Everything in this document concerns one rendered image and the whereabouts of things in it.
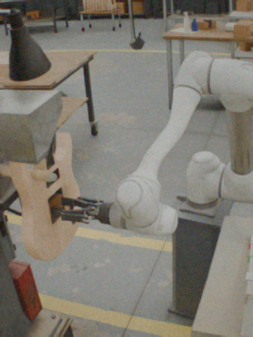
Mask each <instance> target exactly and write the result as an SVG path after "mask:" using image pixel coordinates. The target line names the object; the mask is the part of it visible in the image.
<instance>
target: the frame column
mask: <svg viewBox="0 0 253 337"><path fill-rule="evenodd" d="M33 323H34V322H31V320H30V319H29V318H28V316H27V315H26V313H25V311H24V310H23V307H22V305H21V304H20V300H19V297H18V295H17V290H16V287H15V285H14V281H13V280H12V277H11V272H10V269H9V266H8V262H7V260H6V256H5V252H4V251H3V248H2V243H1V241H0V337H25V335H26V334H27V332H28V331H29V330H30V328H31V326H32V325H33Z"/></svg>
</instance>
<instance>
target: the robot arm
mask: <svg viewBox="0 0 253 337"><path fill-rule="evenodd" d="M173 91H174V94H173V102H172V112H171V116H170V118H169V122H168V124H167V125H166V127H165V129H164V130H163V131H162V132H161V134H160V136H159V137H158V138H157V140H155V141H154V143H153V144H152V145H151V146H150V147H149V148H148V150H147V152H146V153H145V156H144V157H143V159H142V161H141V163H140V165H139V167H138V168H137V169H136V171H135V172H134V173H132V174H131V175H128V176H127V178H126V180H124V181H122V182H120V183H119V184H118V185H117V188H116V190H115V193H114V202H107V201H104V199H92V198H87V197H83V196H78V197H77V198H74V199H71V198H66V197H61V201H62V205H65V206H71V207H73V206H75V207H76V206H78V207H81V208H82V209H71V210H64V209H63V208H58V207H52V206H51V207H50V210H51V215H56V216H61V220H64V221H68V222H77V223H85V224H89V221H90V220H98V221H99V222H100V223H102V224H108V225H111V226H112V227H114V228H119V229H128V230H132V231H134V232H137V234H138V233H141V234H145V235H156V236H160V235H171V234H173V233H174V231H175V229H176V227H177V224H178V215H177V211H176V210H175V209H174V208H171V207H170V206H168V205H164V204H161V202H160V188H161V185H160V183H159V182H158V179H157V174H158V170H159V167H160V164H161V162H162V161H163V159H164V158H165V156H166V155H167V154H168V153H169V151H170V150H171V149H172V147H173V146H174V145H175V143H176V142H177V141H179V139H180V138H181V137H182V135H183V134H184V131H185V130H186V128H187V125H188V121H189V119H190V118H191V115H192V113H193V112H194V109H195V107H196V106H197V104H198V102H199V100H200V99H201V97H202V95H217V96H218V98H219V99H220V100H221V102H222V104H223V105H224V106H225V107H226V115H227V134H228V138H229V143H230V162H229V163H228V164H227V165H225V164H223V163H222V162H220V159H219V158H218V157H217V156H216V155H214V154H213V153H210V152H199V153H196V154H195V155H194V156H193V158H192V159H191V161H190V163H189V165H188V167H187V174H186V190H187V194H178V195H177V196H176V198H177V199H179V200H181V201H183V202H184V204H183V205H180V206H179V208H178V209H179V211H186V212H190V213H194V214H200V215H203V216H207V217H210V218H215V216H216V212H217V210H218V209H219V207H220V204H221V203H222V202H223V201H224V199H228V200H231V201H235V202H243V203H249V204H253V119H252V106H253V63H250V62H247V61H242V60H235V59H213V58H211V57H210V56H209V55H208V54H207V53H204V52H203V51H201V50H196V51H194V52H192V53H190V54H189V55H188V56H187V58H186V59H185V61H184V62H183V63H182V65H181V68H180V69H179V71H178V74H177V77H176V79H175V86H174V90H173ZM85 213H86V215H85Z"/></svg>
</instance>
